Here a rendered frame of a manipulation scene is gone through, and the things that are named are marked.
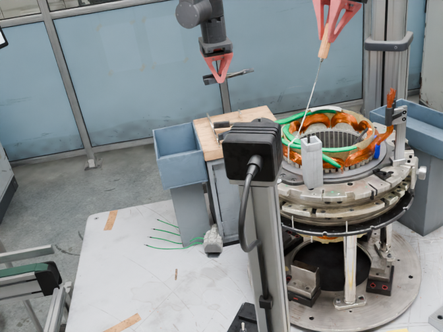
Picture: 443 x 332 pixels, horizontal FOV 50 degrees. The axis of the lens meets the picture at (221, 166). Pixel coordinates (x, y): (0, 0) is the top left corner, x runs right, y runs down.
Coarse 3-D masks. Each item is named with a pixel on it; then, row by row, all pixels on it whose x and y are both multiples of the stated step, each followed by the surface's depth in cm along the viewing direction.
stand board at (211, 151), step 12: (252, 108) 126; (264, 108) 125; (204, 120) 124; (216, 120) 123; (228, 120) 122; (240, 120) 121; (276, 120) 118; (204, 132) 117; (216, 132) 116; (204, 144) 112; (216, 144) 111; (204, 156) 109; (216, 156) 110
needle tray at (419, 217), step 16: (384, 112) 117; (416, 112) 116; (432, 112) 112; (416, 128) 113; (432, 128) 112; (416, 144) 106; (432, 144) 101; (432, 160) 106; (432, 176) 108; (416, 192) 113; (432, 192) 111; (416, 208) 115; (432, 208) 113; (416, 224) 117; (432, 224) 116
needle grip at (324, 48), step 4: (324, 32) 84; (324, 36) 84; (324, 40) 84; (324, 44) 84; (328, 44) 84; (320, 48) 85; (324, 48) 84; (328, 48) 84; (320, 52) 85; (324, 52) 84; (320, 56) 85; (324, 56) 85
